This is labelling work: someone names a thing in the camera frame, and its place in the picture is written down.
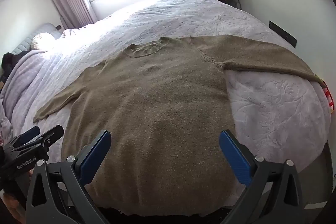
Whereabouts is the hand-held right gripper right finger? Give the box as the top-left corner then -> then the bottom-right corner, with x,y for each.
219,130 -> 305,224

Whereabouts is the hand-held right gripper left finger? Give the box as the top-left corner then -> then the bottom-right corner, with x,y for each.
26,130 -> 112,224

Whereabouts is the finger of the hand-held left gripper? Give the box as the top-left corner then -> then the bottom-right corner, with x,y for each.
26,125 -> 65,155
12,126 -> 41,146

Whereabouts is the olive brown knit sweater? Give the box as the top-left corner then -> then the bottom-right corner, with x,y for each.
34,35 -> 326,216

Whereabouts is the dark clothes pile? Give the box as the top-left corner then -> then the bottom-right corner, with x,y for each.
1,51 -> 31,78

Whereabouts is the lavender textured bed blanket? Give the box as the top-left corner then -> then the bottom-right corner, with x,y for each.
0,0 -> 332,180

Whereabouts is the white round pillow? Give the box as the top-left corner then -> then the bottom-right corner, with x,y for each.
31,33 -> 57,51

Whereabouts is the grey quilted headboard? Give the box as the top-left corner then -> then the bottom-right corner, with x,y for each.
12,22 -> 62,56

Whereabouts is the red patterned cloth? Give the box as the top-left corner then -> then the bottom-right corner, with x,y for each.
321,81 -> 336,113

